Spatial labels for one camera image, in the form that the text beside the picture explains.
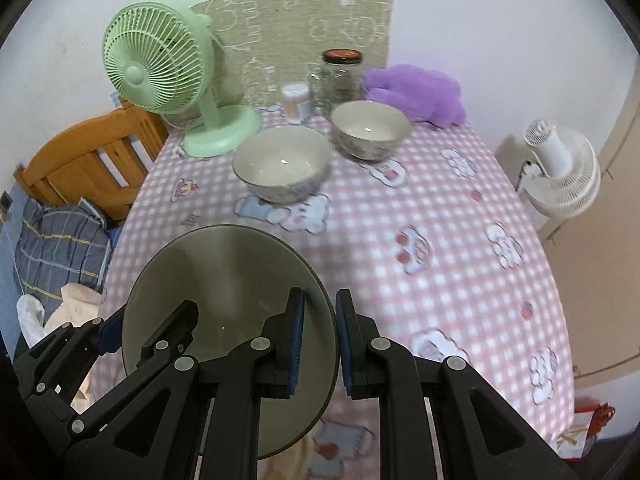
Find blue floral ceramic bowl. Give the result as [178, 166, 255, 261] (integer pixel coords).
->
[232, 126, 332, 204]

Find green desk fan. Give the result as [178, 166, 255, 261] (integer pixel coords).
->
[102, 0, 262, 158]

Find pink checkered tablecloth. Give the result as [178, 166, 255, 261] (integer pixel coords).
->
[101, 126, 574, 443]

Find green-rimmed leaf pattern bowl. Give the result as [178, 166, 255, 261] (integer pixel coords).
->
[122, 226, 338, 458]

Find glass mug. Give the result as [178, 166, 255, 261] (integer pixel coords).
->
[306, 63, 332, 119]

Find small floral ceramic bowl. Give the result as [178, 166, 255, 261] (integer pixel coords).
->
[331, 100, 413, 162]

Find white standing fan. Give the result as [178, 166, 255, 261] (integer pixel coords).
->
[514, 119, 601, 220]

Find purple plush cushion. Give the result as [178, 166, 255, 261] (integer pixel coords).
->
[361, 64, 466, 129]

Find cream cloth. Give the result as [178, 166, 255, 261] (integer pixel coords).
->
[43, 283, 102, 414]

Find wall power socket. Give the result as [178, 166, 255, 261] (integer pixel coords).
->
[0, 192, 13, 214]

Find white plastic bag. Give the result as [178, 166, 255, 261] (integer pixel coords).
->
[16, 295, 46, 348]

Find cotton swab container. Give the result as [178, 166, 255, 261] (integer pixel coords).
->
[281, 81, 312, 125]

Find green patterned wall mat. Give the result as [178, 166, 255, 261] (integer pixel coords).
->
[192, 0, 394, 107]

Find glass jar with lid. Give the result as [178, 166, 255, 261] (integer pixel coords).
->
[320, 48, 362, 110]

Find blue plaid bedding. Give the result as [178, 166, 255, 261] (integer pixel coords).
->
[15, 198, 112, 316]

